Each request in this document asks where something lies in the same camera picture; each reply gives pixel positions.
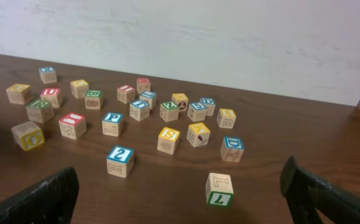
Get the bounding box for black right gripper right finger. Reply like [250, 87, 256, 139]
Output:
[280, 156, 360, 224]

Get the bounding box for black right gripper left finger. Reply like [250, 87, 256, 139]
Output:
[0, 167, 80, 223]

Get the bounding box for green R wooden block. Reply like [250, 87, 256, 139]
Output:
[25, 100, 55, 123]

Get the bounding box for yellow O side block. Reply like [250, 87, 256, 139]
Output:
[11, 121, 45, 151]

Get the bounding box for red I block lower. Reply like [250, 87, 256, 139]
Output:
[59, 113, 86, 139]

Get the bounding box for red i block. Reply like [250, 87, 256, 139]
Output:
[59, 113, 86, 139]
[117, 85, 136, 104]

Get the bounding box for blue 2 wooden block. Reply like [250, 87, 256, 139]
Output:
[106, 146, 134, 178]

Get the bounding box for green 7 wooden block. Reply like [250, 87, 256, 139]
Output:
[205, 172, 234, 207]

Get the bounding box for blue D block near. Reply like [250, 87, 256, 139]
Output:
[220, 136, 244, 162]

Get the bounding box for blue d block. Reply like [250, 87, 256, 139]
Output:
[220, 136, 244, 162]
[200, 98, 216, 116]

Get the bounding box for blue P wooden block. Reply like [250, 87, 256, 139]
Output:
[102, 112, 124, 137]

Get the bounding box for red U block upper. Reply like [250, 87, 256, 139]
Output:
[40, 88, 63, 108]

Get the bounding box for yellow 8 wooden block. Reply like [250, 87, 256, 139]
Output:
[217, 108, 236, 129]

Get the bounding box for green B wooden block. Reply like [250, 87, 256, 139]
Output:
[85, 90, 103, 110]

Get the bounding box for yellow O top block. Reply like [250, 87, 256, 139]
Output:
[6, 83, 33, 105]

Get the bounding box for yellow block centre top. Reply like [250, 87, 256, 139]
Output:
[70, 80, 89, 99]

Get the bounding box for yellow picture wooden block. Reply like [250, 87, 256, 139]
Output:
[187, 123, 211, 147]

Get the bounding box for blue T wooden block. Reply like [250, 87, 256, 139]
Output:
[129, 100, 150, 121]

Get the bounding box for blue X wooden block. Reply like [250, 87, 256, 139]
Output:
[39, 67, 57, 84]

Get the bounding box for red I block upper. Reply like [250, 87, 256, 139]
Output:
[117, 85, 136, 104]

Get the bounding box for blue D block far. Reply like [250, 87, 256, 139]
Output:
[200, 98, 216, 116]

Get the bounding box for yellow S wooden block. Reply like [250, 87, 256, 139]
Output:
[157, 127, 180, 155]

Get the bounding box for blue 5 wooden block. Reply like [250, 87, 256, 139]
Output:
[187, 102, 207, 122]

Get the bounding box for blue L wooden block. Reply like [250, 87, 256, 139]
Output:
[139, 91, 157, 110]

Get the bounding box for green Z wooden block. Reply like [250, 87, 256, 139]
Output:
[160, 101, 180, 122]

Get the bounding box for red block far top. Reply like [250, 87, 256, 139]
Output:
[136, 78, 151, 94]

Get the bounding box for yellow monkey picture block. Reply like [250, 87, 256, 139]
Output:
[172, 93, 189, 111]

